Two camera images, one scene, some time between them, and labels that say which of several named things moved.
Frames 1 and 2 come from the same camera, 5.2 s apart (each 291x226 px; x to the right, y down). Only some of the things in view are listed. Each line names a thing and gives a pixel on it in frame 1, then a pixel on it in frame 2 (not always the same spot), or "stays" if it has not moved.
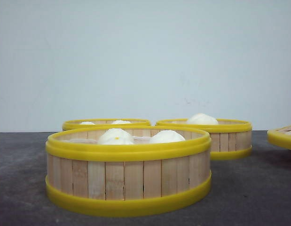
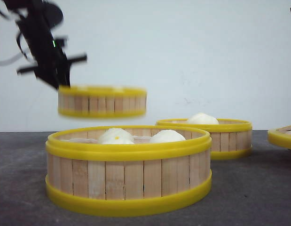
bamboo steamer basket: (71, 125) -> (102, 101)
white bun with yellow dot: (115, 136) stays
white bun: (87, 123) -> (82, 88)
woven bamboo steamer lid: (284, 137) stays
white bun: (118, 122) -> (119, 89)
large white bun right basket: (201, 118) stays
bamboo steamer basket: (229, 138) stays
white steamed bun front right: (167, 136) stays
